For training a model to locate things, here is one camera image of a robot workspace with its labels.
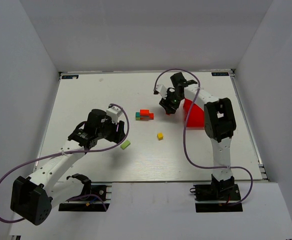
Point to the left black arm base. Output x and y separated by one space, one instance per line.
98 199

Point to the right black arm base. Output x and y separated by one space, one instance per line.
208 202

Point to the red arch wood block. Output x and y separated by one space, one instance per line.
147 117

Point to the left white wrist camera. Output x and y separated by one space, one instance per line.
114 113

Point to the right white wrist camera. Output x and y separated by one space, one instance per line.
161 90

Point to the teal long wood block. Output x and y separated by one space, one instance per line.
139 115

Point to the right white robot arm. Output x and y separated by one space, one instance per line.
219 125

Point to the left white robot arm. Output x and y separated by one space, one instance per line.
33 197

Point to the red plastic bin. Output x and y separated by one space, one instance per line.
196 118

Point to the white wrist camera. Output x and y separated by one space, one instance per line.
114 113
161 90

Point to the right table logo sticker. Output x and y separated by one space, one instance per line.
219 74

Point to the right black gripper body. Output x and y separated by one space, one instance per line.
168 106

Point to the table logo sticker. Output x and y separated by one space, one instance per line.
69 77
219 74

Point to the left table logo sticker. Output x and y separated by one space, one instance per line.
69 77

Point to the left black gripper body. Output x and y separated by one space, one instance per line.
117 130

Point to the yellow cube wood block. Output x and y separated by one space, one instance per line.
160 136

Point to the light green block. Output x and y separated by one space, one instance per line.
125 144

